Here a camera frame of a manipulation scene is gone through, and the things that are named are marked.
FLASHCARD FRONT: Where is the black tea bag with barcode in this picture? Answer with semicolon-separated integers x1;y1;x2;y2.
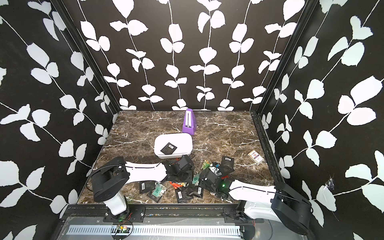
161;143;177;155

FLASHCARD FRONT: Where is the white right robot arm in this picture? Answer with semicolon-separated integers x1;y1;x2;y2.
199;167;312;236

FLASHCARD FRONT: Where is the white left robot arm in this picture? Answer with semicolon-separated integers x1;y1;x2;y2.
90;155;195;218

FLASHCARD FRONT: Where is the black tea bag barcode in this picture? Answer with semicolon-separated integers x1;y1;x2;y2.
220;156;235;175

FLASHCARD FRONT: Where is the green yellow tea bag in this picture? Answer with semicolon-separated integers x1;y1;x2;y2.
202;160;212;170

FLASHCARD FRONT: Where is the black tea bag front centre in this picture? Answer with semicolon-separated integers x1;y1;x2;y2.
175;187;194;204

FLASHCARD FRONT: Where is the white plastic storage box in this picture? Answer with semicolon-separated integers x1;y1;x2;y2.
154;133;193;159

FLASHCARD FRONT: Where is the green grape oolong tea bag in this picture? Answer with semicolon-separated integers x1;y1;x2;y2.
148;182;167;203

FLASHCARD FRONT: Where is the black tea bag front left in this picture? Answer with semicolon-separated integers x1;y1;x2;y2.
139;181;156;194

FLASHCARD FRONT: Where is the purple metronome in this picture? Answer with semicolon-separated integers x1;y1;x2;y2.
182;108;197;136

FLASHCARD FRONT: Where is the white red card pack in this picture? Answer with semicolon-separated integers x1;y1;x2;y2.
248;150;265;165

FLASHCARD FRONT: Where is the perforated white metal rail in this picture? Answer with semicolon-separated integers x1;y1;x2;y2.
65;225;243;238

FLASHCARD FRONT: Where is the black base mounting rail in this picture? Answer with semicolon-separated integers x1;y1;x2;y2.
59;203;301;224

